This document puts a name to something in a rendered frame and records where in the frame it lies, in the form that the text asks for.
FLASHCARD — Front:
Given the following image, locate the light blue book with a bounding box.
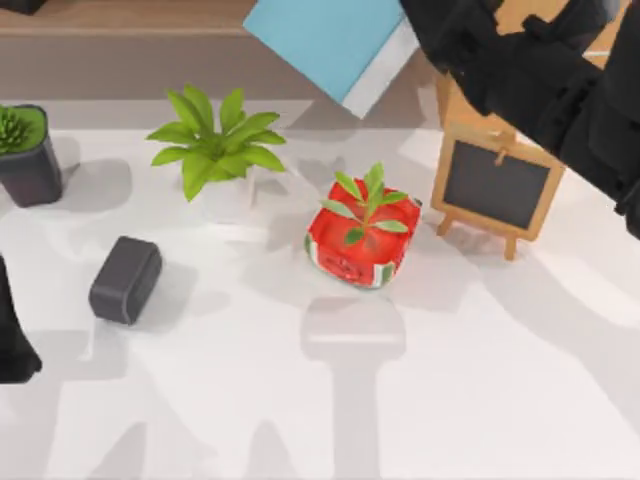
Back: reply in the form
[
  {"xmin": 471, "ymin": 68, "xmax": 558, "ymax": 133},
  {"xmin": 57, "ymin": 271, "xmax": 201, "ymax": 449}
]
[{"xmin": 242, "ymin": 0, "xmax": 419, "ymax": 120}]

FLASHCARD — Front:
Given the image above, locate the wooden framed blackboard easel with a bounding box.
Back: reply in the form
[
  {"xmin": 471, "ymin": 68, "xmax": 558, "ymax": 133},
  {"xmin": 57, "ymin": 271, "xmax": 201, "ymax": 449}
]
[{"xmin": 430, "ymin": 69, "xmax": 566, "ymax": 262}]

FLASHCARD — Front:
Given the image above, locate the red watermelon plant pot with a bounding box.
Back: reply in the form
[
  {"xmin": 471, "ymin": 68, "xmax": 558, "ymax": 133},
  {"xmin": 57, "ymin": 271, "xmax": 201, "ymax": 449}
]
[{"xmin": 304, "ymin": 162, "xmax": 423, "ymax": 290}]

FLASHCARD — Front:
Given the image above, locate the green plant in white pot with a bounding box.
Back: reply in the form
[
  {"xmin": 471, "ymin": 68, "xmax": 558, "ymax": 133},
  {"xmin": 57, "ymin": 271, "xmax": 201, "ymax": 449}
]
[{"xmin": 145, "ymin": 83, "xmax": 289, "ymax": 226}]

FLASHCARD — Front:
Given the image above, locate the brown wooden cupboard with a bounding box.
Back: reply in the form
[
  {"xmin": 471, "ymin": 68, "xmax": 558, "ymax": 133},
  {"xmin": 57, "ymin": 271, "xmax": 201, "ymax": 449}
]
[{"xmin": 0, "ymin": 0, "xmax": 321, "ymax": 104}]

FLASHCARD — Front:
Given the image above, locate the dark grey rounded box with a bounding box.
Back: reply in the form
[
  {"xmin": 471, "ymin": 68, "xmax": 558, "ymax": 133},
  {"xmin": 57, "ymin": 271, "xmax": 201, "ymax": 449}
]
[{"xmin": 88, "ymin": 235, "xmax": 164, "ymax": 326}]

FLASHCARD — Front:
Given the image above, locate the dark grey plant pot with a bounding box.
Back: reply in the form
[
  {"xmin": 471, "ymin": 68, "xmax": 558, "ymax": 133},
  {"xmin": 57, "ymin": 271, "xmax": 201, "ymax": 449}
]
[{"xmin": 0, "ymin": 103, "xmax": 65, "ymax": 209}]

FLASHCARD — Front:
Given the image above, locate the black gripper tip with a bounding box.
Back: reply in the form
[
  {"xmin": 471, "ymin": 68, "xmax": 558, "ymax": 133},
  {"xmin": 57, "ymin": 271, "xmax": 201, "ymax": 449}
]
[{"xmin": 0, "ymin": 254, "xmax": 44, "ymax": 386}]

